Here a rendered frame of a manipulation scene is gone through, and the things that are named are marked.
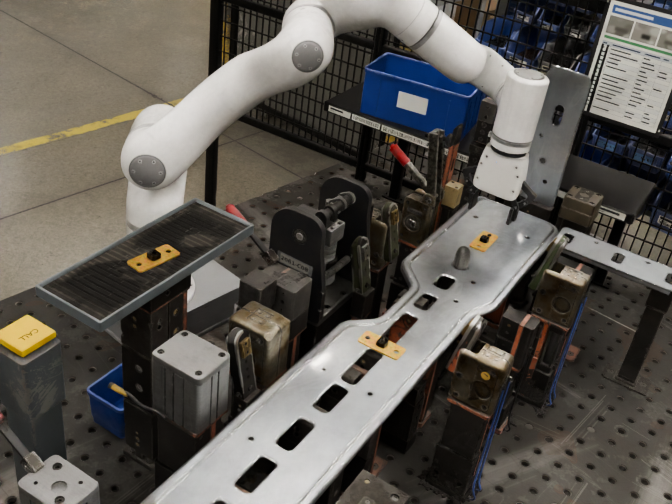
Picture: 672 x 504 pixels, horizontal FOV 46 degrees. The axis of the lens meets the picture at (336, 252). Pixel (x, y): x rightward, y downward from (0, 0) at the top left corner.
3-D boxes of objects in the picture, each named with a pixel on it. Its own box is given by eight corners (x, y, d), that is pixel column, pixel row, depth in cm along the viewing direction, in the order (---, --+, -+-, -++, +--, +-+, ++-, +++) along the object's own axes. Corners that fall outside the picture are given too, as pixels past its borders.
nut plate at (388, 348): (406, 350, 145) (407, 345, 144) (396, 361, 142) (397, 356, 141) (367, 331, 148) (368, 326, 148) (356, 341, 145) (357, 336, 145)
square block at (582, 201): (554, 326, 207) (595, 207, 187) (525, 314, 210) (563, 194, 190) (564, 312, 212) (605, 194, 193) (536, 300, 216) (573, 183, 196)
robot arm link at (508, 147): (484, 133, 164) (480, 146, 165) (524, 147, 160) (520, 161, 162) (499, 121, 170) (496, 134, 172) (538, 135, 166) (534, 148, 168)
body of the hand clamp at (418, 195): (404, 327, 199) (430, 206, 180) (381, 316, 202) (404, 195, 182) (415, 316, 203) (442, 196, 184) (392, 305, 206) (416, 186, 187)
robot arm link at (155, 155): (158, 171, 173) (145, 210, 160) (118, 131, 168) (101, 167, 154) (346, 37, 158) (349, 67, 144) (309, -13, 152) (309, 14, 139)
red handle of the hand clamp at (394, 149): (434, 199, 179) (389, 145, 180) (428, 204, 181) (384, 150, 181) (443, 192, 182) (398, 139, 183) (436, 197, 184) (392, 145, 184)
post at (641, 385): (645, 396, 188) (689, 298, 172) (600, 376, 192) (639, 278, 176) (652, 382, 193) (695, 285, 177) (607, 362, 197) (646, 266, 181)
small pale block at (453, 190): (429, 314, 205) (458, 190, 185) (417, 308, 206) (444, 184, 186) (435, 307, 207) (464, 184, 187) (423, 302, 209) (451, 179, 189)
